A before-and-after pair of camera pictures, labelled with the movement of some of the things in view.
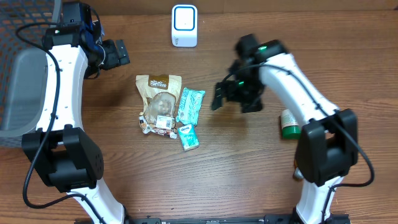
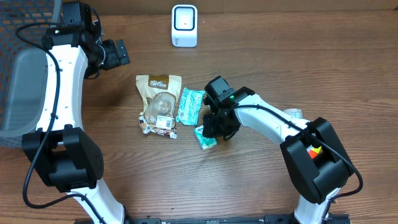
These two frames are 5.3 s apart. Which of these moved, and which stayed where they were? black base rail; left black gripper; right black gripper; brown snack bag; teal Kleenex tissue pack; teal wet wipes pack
Moved: teal Kleenex tissue pack; right black gripper
Stayed: left black gripper; teal wet wipes pack; black base rail; brown snack bag
